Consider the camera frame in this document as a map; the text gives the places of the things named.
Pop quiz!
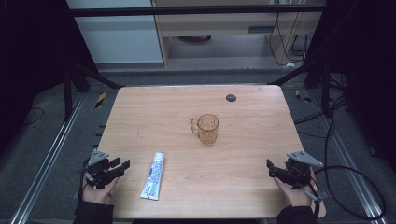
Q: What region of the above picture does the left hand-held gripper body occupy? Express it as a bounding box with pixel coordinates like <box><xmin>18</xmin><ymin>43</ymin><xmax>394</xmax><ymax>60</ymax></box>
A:
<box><xmin>83</xmin><ymin>149</ymin><xmax>114</xmax><ymax>190</ymax></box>

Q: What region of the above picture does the person's right hand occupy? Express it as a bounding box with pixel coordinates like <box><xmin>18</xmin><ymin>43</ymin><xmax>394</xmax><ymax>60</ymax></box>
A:
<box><xmin>273</xmin><ymin>175</ymin><xmax>319</xmax><ymax>208</ymax></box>

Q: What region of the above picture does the person's left hand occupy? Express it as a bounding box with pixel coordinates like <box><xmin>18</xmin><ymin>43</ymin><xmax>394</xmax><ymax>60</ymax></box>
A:
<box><xmin>81</xmin><ymin>175</ymin><xmax>121</xmax><ymax>205</ymax></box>

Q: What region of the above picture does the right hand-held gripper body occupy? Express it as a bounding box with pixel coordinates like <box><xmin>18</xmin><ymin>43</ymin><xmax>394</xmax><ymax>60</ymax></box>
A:
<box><xmin>284</xmin><ymin>150</ymin><xmax>325</xmax><ymax>190</ymax></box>

